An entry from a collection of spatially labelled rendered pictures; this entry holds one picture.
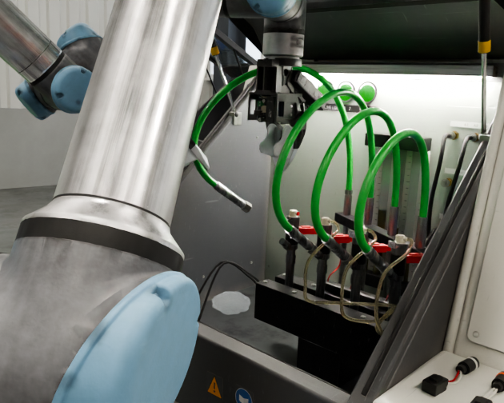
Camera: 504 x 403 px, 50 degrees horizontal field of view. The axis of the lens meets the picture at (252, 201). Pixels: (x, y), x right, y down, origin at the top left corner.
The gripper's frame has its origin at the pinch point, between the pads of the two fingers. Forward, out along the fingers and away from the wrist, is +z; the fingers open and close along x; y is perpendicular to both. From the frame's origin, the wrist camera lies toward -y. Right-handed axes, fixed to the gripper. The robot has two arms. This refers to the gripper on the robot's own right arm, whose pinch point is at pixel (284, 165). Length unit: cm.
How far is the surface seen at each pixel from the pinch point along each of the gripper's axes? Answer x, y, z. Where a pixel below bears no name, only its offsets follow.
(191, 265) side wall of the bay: -31.0, -3.7, 29.5
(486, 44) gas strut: 32.5, -9.5, -23.0
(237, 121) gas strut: -30.6, -17.6, -5.9
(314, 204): 16.4, 11.6, 3.3
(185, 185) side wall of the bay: -31.0, -1.2, 9.1
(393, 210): 16.3, -15.0, 8.1
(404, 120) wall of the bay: 7.9, -31.9, -8.8
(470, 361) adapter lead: 41.5, 4.7, 23.4
